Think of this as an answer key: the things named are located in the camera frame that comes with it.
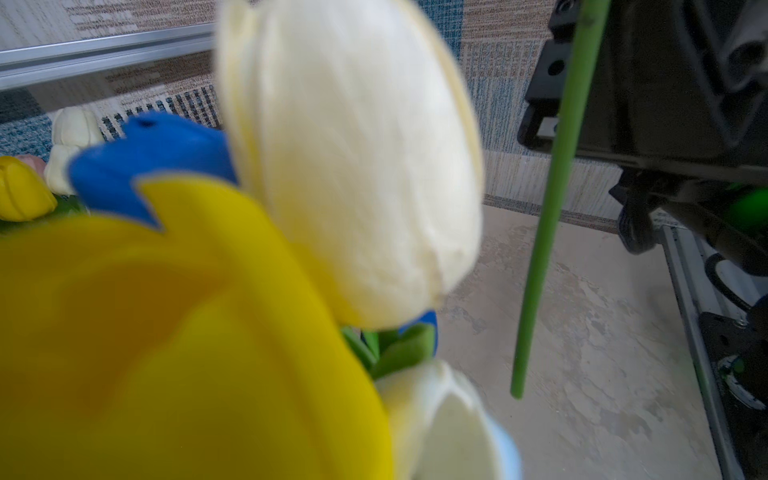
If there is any large cream white tulip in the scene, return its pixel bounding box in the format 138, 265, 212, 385
214, 1, 485, 330

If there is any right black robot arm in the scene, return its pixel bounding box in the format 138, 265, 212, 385
576, 1, 767, 276

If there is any aluminium rail with cable duct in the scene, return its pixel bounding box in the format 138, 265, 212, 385
659, 226, 745, 479

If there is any white blue tinted tulip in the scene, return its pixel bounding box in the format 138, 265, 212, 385
375, 359, 523, 479

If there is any light pink tulip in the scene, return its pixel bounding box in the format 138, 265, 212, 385
16, 154, 46, 178

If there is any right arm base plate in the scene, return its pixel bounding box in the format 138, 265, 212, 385
699, 296, 767, 479

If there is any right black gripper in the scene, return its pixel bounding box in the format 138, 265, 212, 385
517, 0, 768, 184

